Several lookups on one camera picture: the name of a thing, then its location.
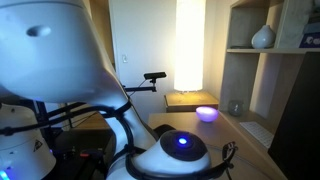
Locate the white ceramic vase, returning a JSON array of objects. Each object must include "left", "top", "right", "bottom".
[{"left": 250, "top": 24, "right": 277, "bottom": 50}]

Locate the black bar camera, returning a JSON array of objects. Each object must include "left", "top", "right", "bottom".
[{"left": 143, "top": 71, "right": 168, "bottom": 81}]

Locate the wooden desk hutch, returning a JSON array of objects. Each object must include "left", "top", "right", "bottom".
[{"left": 218, "top": 0, "right": 320, "bottom": 134}]

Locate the blue box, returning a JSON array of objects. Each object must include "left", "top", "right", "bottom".
[{"left": 298, "top": 13, "right": 320, "bottom": 49}]

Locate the black clamp orange handle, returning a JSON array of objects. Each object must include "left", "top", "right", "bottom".
[{"left": 79, "top": 149, "right": 103, "bottom": 159}]

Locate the glowing bowl lamp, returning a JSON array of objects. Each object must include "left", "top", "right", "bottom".
[{"left": 195, "top": 105, "right": 220, "bottom": 123}]

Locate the flat grey dish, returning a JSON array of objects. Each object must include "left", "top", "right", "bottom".
[{"left": 229, "top": 44, "right": 253, "bottom": 50}]

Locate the clear glass bowl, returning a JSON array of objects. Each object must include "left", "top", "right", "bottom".
[{"left": 227, "top": 99, "right": 245, "bottom": 118}]

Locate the tall white floor lamp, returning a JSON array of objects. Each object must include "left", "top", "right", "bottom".
[{"left": 173, "top": 0, "right": 207, "bottom": 94}]

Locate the white keyboard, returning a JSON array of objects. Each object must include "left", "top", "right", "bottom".
[{"left": 238, "top": 120, "right": 275, "bottom": 150}]

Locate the pale marble board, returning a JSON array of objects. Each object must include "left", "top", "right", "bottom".
[{"left": 274, "top": 0, "right": 316, "bottom": 49}]

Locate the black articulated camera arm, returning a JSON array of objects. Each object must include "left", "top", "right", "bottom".
[{"left": 33, "top": 78, "right": 158, "bottom": 149}]

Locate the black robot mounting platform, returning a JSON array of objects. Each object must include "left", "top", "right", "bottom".
[{"left": 49, "top": 128, "right": 116, "bottom": 180}]

